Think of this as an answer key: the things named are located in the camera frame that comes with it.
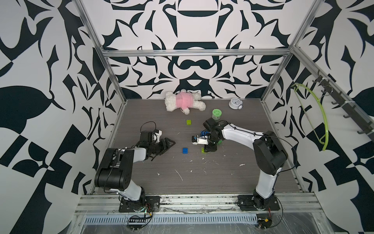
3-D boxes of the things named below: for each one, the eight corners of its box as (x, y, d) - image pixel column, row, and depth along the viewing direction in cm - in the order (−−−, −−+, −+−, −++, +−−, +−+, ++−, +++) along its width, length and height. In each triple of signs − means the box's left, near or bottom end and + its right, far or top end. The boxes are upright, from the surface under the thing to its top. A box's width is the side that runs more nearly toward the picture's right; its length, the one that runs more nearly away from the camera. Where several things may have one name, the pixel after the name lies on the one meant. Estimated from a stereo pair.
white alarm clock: (230, 109, 115) (231, 106, 113) (228, 100, 121) (228, 98, 119) (242, 109, 115) (243, 107, 113) (240, 100, 121) (241, 98, 119)
